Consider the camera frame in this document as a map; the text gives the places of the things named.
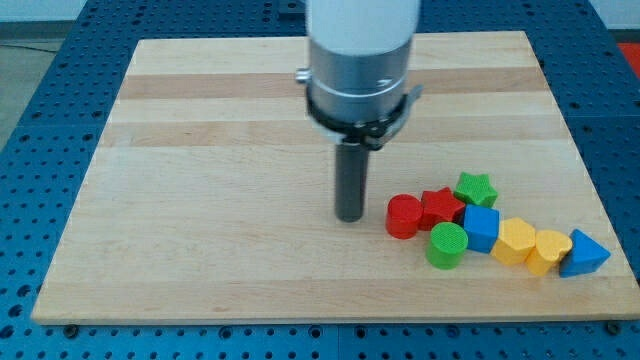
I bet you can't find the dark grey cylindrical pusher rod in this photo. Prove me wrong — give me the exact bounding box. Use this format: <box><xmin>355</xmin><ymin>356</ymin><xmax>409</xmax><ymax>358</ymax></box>
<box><xmin>334</xmin><ymin>143</ymin><xmax>369</xmax><ymax>223</ymax></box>

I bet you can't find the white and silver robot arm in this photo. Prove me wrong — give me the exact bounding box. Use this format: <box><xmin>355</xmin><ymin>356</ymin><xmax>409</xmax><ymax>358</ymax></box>
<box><xmin>296</xmin><ymin>0</ymin><xmax>423</xmax><ymax>222</ymax></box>

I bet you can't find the wooden board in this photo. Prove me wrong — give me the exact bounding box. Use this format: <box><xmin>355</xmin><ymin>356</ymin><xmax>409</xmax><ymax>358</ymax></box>
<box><xmin>32</xmin><ymin>31</ymin><xmax>639</xmax><ymax>325</ymax></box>

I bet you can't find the blue triangle block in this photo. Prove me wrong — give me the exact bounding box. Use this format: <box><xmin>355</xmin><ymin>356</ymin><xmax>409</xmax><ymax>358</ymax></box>
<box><xmin>559</xmin><ymin>229</ymin><xmax>611</xmax><ymax>278</ymax></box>

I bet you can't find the red cylinder block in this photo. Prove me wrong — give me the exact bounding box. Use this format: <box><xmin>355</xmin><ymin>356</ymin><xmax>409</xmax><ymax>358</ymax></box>
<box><xmin>385</xmin><ymin>194</ymin><xmax>423</xmax><ymax>240</ymax></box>

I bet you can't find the red star block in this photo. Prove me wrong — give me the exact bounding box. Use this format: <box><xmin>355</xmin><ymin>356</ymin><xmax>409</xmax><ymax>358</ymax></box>
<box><xmin>419</xmin><ymin>187</ymin><xmax>466</xmax><ymax>231</ymax></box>

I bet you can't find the green star block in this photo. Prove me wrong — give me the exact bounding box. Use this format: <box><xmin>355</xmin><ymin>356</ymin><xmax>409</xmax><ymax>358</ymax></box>
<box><xmin>453</xmin><ymin>172</ymin><xmax>499</xmax><ymax>208</ymax></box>

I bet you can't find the green cylinder block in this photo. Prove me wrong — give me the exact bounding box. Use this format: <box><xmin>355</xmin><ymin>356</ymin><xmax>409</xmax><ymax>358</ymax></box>
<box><xmin>425</xmin><ymin>222</ymin><xmax>469</xmax><ymax>270</ymax></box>

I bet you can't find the blue cube block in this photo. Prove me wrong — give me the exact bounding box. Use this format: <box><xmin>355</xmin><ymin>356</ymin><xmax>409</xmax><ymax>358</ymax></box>
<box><xmin>463</xmin><ymin>204</ymin><xmax>500</xmax><ymax>254</ymax></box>

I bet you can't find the yellow hexagon block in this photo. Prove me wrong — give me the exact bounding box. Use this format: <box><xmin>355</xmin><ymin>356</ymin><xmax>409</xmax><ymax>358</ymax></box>
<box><xmin>490</xmin><ymin>217</ymin><xmax>536</xmax><ymax>266</ymax></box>

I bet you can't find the yellow heart block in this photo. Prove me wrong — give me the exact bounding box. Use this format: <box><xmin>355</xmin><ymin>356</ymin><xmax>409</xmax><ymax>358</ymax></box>
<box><xmin>525</xmin><ymin>230</ymin><xmax>573</xmax><ymax>276</ymax></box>

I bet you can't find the red object at right edge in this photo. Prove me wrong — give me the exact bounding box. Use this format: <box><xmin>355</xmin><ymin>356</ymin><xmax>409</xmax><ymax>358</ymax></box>
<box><xmin>618</xmin><ymin>42</ymin><xmax>640</xmax><ymax>77</ymax></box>

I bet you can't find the blue perforated metal table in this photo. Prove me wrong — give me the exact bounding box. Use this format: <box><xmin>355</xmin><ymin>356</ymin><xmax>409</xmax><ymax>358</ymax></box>
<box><xmin>1</xmin><ymin>0</ymin><xmax>639</xmax><ymax>359</ymax></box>

